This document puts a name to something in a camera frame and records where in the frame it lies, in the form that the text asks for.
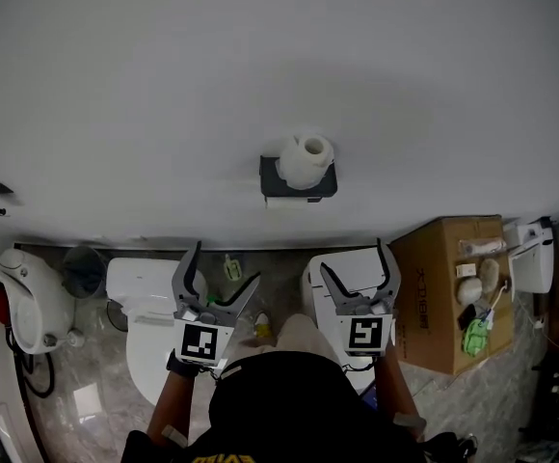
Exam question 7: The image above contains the person's black shirt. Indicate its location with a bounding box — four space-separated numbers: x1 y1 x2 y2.
120 352 473 463

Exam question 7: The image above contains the black wristwatch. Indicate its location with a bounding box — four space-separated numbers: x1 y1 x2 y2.
166 349 200 380

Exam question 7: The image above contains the grey waste bin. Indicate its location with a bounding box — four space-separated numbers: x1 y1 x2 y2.
62 245 110 300

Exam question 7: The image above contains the blue-screen phone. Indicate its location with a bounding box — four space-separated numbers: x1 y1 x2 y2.
359 383 380 411

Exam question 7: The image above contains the beige fluffy duster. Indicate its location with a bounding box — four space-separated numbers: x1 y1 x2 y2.
479 257 503 295

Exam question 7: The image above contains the dark wall paper holder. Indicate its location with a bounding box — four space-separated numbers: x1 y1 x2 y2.
259 154 339 204

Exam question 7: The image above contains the green cloth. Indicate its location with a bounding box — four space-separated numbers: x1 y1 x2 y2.
461 316 492 359

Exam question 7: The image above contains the person's right forearm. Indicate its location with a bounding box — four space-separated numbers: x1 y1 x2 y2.
373 342 428 441

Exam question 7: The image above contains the red canister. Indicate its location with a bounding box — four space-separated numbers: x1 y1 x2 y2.
0 281 13 327

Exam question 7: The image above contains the person's white shoe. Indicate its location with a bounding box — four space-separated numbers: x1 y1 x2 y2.
253 310 273 339

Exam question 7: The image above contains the white toilet paper roll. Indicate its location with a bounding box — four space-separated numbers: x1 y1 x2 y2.
278 134 335 192

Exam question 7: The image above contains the black phone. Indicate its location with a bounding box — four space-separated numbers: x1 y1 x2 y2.
457 303 478 332

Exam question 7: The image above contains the plastic-wrapped beige roll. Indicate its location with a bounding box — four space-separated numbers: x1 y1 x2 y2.
459 237 508 257

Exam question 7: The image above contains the white round sponge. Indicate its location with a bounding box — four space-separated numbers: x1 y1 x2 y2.
456 276 484 307

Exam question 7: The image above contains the person's beige trouser leg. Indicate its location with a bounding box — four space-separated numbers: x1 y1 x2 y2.
240 313 344 367

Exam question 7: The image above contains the white square-lidded toilet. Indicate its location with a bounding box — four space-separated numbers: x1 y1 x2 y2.
301 246 399 395

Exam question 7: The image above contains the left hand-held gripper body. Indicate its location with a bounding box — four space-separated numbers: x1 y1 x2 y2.
172 296 238 370

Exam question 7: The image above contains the brown cardboard box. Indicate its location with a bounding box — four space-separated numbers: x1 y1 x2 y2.
388 214 515 376

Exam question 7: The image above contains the white-handled brush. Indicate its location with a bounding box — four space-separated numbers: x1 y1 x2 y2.
481 280 513 318

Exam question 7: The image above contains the black hose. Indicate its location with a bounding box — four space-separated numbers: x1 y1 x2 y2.
4 325 57 463

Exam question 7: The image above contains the white appliance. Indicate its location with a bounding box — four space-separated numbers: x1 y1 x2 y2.
503 217 556 295

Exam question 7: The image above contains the white rounded toilet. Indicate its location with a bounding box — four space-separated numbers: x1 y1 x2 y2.
105 257 209 407

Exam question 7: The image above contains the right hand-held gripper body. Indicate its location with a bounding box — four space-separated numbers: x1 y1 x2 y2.
334 290 397 359

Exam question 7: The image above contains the person's left forearm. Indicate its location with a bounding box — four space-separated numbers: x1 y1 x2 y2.
146 364 200 448

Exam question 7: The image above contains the dark round dish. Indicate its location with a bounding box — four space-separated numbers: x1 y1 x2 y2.
105 299 131 334

